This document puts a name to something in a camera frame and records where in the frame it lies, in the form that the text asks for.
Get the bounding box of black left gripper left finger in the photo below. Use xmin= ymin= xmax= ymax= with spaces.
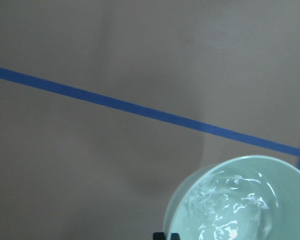
xmin=152 ymin=232 xmax=165 ymax=240

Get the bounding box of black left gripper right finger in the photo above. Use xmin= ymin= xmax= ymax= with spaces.
xmin=170 ymin=233 xmax=179 ymax=240

